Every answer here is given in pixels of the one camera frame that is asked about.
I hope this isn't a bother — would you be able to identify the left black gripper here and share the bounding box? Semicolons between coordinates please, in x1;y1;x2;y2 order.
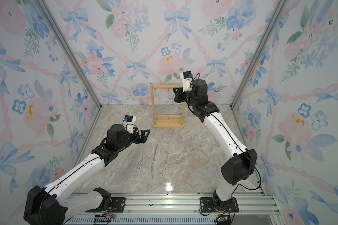
118;127;150;152

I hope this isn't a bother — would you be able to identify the silver chain necklace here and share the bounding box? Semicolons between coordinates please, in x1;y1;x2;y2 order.
150;142;159;179

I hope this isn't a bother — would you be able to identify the silver star pendant necklace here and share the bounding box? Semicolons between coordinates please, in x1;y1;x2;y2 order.
133;153;145;179

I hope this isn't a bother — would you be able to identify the gold chain necklace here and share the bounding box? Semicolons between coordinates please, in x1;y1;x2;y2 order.
160;150;170;180

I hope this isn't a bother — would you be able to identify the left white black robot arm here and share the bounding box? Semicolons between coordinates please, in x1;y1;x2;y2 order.
23;124;150;225

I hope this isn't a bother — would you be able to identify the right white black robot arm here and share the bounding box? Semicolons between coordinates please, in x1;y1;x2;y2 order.
173;78;257;212

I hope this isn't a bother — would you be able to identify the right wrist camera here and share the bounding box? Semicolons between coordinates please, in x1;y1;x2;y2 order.
180;71;193;92

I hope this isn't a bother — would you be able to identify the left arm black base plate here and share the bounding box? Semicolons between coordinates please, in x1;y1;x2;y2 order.
86;197;126;213

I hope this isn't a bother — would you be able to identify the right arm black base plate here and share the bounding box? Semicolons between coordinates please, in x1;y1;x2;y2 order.
200;197;239;213

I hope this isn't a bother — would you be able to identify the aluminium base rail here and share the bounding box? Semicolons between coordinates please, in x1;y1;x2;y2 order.
64;193;284;225

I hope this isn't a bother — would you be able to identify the right aluminium corner post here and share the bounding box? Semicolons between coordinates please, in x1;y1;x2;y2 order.
231;0;287;110

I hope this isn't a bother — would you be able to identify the aluminium corner post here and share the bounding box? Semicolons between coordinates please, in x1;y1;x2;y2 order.
34;0;102;109
231;0;287;110

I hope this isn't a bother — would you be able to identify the left aluminium corner post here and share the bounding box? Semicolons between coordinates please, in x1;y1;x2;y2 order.
34;0;102;109

